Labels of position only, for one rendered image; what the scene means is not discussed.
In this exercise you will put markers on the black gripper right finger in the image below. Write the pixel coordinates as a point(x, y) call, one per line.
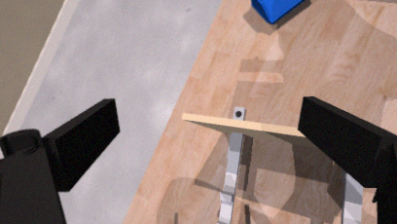
point(365, 151)

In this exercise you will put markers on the blue plastic bin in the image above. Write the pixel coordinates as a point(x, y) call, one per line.
point(269, 9)

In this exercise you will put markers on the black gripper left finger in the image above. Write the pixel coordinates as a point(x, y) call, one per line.
point(33, 165)

